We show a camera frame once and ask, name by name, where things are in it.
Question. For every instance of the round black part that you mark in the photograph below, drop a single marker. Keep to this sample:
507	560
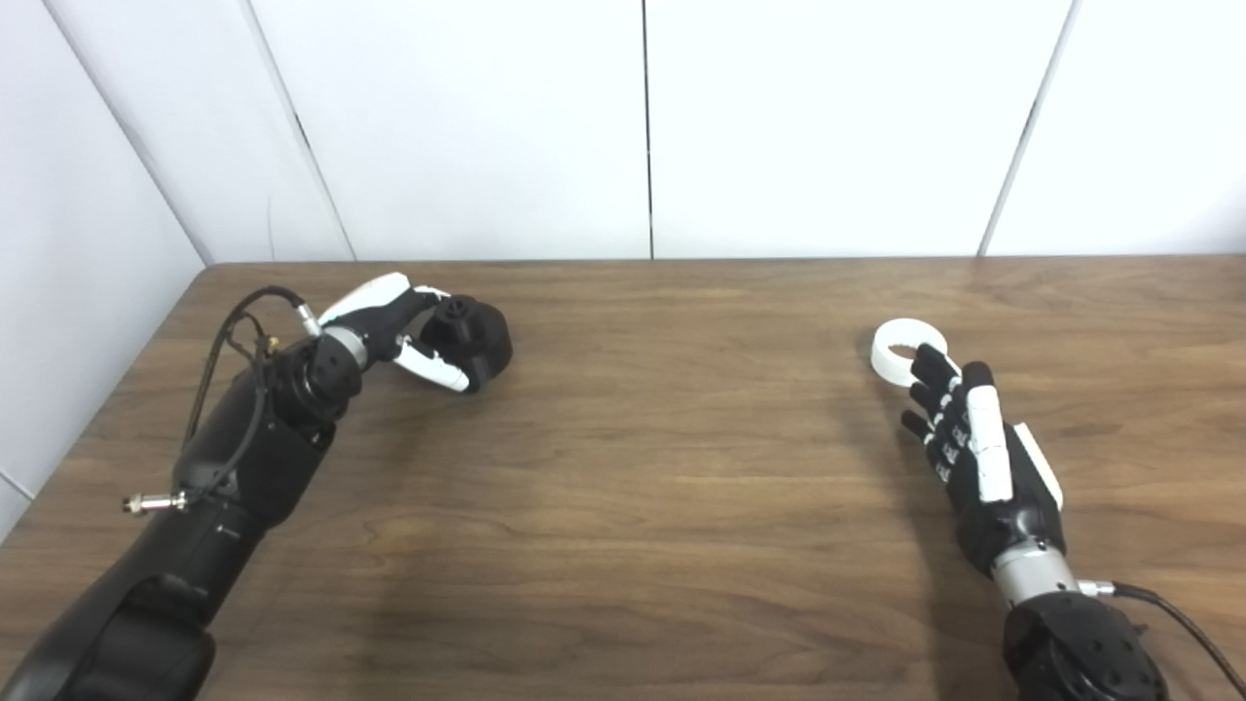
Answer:
487	341

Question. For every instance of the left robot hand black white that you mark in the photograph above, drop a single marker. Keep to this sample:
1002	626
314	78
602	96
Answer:
375	312

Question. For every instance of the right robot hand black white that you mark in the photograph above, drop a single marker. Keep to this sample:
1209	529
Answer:
993	506

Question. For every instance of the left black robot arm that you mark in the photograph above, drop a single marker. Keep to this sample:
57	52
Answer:
243	458

